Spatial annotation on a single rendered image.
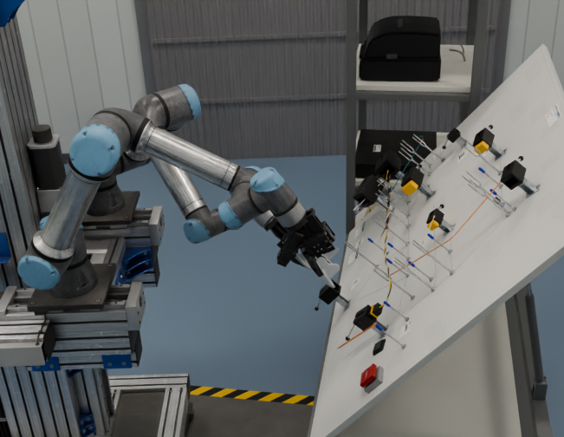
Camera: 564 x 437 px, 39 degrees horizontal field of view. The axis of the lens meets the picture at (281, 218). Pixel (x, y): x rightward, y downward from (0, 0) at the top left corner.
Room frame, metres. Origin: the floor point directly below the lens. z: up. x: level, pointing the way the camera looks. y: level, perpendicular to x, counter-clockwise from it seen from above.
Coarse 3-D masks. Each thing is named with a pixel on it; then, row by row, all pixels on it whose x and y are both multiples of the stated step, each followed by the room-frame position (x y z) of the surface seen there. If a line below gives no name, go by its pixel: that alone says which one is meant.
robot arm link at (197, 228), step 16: (144, 96) 2.28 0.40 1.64; (144, 112) 2.21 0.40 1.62; (160, 112) 2.23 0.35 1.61; (160, 128) 2.19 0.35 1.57; (160, 160) 2.13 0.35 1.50; (176, 176) 2.09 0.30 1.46; (176, 192) 2.07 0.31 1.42; (192, 192) 2.06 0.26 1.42; (192, 208) 2.03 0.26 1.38; (208, 208) 2.05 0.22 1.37; (192, 224) 1.99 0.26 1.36; (208, 224) 2.00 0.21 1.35; (192, 240) 1.98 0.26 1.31
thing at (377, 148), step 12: (360, 132) 3.13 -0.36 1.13; (372, 132) 3.13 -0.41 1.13; (384, 132) 3.12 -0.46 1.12; (396, 132) 3.11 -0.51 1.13; (408, 132) 3.11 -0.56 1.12; (420, 132) 3.10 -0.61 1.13; (432, 132) 3.10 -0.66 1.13; (360, 144) 3.00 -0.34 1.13; (372, 144) 3.00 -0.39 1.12; (384, 144) 2.99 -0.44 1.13; (396, 144) 2.99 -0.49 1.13; (408, 144) 2.98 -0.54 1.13; (432, 144) 2.97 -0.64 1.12; (360, 156) 2.89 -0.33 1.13; (372, 156) 2.88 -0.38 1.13; (408, 156) 2.87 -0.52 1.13; (360, 168) 2.82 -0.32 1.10; (372, 168) 2.81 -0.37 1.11; (408, 168) 2.78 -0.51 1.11
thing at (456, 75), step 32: (352, 0) 2.77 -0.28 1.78; (480, 0) 2.68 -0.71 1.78; (352, 32) 2.77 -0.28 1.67; (480, 32) 2.68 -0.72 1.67; (352, 64) 2.77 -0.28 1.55; (448, 64) 2.98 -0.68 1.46; (480, 64) 2.68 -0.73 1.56; (352, 96) 2.77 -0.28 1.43; (384, 96) 2.75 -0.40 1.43; (416, 96) 2.72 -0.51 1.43; (448, 96) 2.70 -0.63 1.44; (352, 128) 2.77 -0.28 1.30; (352, 160) 2.77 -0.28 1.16; (352, 192) 2.77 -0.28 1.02; (384, 192) 2.74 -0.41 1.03; (352, 224) 2.77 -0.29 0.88
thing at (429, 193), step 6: (414, 168) 2.34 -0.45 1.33; (408, 174) 2.33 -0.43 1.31; (414, 174) 2.32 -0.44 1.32; (420, 174) 2.34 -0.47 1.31; (402, 180) 2.33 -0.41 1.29; (408, 180) 2.30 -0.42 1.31; (414, 180) 2.29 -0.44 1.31; (420, 180) 2.31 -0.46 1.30; (402, 186) 2.31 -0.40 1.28; (420, 186) 2.33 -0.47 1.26; (426, 186) 2.32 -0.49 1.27; (426, 192) 2.33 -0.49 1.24; (432, 192) 2.32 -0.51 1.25; (426, 198) 2.32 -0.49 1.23
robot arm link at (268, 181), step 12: (264, 168) 1.79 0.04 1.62; (252, 180) 1.76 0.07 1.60; (264, 180) 1.73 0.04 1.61; (276, 180) 1.74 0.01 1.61; (252, 192) 1.75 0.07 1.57; (264, 192) 1.73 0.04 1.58; (276, 192) 1.73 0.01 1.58; (288, 192) 1.75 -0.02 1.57; (264, 204) 1.73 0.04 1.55; (276, 204) 1.73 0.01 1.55; (288, 204) 1.73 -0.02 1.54; (276, 216) 1.74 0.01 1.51
